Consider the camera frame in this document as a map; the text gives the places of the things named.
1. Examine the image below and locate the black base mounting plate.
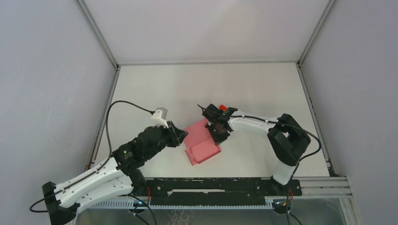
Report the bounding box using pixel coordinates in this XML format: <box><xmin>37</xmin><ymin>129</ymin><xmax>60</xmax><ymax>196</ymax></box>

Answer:
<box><xmin>130</xmin><ymin>177</ymin><xmax>303</xmax><ymax>207</ymax></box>

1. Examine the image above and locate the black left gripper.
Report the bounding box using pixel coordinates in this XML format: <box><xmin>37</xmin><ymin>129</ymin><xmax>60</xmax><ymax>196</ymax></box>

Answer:
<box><xmin>145</xmin><ymin>121</ymin><xmax>188</xmax><ymax>160</ymax></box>

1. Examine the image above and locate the pink cardboard box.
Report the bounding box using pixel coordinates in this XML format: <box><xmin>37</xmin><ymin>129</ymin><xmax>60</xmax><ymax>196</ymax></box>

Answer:
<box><xmin>184</xmin><ymin>119</ymin><xmax>221</xmax><ymax>166</ymax></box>

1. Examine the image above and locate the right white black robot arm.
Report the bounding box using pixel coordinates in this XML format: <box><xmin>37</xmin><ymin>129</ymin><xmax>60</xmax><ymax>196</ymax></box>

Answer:
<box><xmin>201</xmin><ymin>104</ymin><xmax>311</xmax><ymax>195</ymax></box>

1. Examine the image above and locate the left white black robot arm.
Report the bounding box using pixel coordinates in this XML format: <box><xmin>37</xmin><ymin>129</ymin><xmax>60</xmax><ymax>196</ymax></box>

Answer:
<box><xmin>42</xmin><ymin>121</ymin><xmax>188</xmax><ymax>225</ymax></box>

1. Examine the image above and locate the small orange block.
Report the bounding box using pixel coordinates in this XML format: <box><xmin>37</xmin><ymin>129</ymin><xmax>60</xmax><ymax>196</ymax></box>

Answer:
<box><xmin>219</xmin><ymin>105</ymin><xmax>227</xmax><ymax>112</ymax></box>

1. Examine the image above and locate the aluminium front frame rail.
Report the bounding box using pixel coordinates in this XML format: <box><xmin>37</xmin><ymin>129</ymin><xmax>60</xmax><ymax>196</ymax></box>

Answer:
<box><xmin>69</xmin><ymin>177</ymin><xmax>353</xmax><ymax>199</ymax></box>

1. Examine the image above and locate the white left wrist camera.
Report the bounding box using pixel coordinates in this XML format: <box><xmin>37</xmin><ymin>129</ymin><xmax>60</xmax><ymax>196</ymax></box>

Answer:
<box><xmin>151</xmin><ymin>107</ymin><xmax>168</xmax><ymax>128</ymax></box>

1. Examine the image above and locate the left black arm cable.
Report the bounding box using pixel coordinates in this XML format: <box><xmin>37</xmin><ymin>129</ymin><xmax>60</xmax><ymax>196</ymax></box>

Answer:
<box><xmin>29</xmin><ymin>100</ymin><xmax>155</xmax><ymax>214</ymax></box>

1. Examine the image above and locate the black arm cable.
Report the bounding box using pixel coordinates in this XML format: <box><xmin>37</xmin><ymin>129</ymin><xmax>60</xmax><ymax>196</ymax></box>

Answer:
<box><xmin>29</xmin><ymin>100</ymin><xmax>155</xmax><ymax>214</ymax></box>
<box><xmin>197</xmin><ymin>104</ymin><xmax>322</xmax><ymax>162</ymax></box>

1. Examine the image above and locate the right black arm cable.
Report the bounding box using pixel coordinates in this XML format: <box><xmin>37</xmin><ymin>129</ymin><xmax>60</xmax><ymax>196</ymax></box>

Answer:
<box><xmin>197</xmin><ymin>104</ymin><xmax>322</xmax><ymax>162</ymax></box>

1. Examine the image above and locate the white slotted cable duct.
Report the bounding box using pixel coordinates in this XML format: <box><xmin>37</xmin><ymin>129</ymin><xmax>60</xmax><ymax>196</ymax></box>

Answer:
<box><xmin>88</xmin><ymin>198</ymin><xmax>274</xmax><ymax>210</ymax></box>

